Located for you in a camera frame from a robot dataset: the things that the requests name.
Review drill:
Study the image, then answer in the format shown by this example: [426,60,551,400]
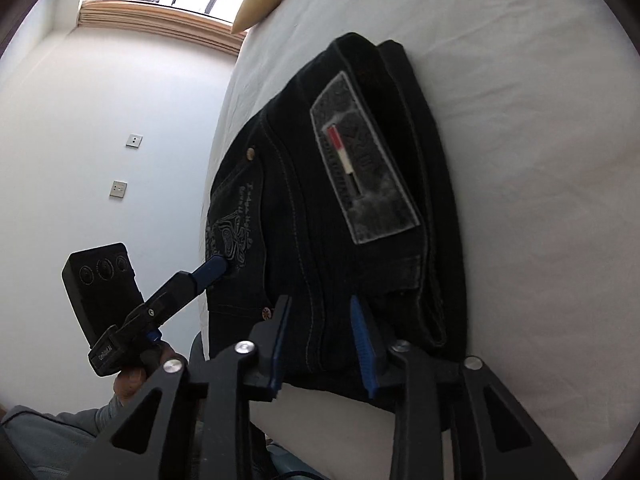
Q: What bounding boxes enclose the black pants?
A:
[205,32,468,401]

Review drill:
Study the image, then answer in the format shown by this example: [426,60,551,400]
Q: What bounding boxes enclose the grey sleeve forearm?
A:
[1,396,124,479]

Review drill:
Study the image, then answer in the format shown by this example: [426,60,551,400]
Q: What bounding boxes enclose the person left hand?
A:
[113,342,177,405]

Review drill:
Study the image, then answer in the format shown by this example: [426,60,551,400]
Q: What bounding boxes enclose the beige curtain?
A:
[77,0,246,56]

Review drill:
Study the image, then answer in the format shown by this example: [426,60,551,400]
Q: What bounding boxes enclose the white bed mattress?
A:
[209,0,639,479]

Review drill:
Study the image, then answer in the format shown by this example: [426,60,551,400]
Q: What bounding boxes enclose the white wall socket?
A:
[126,134,143,148]

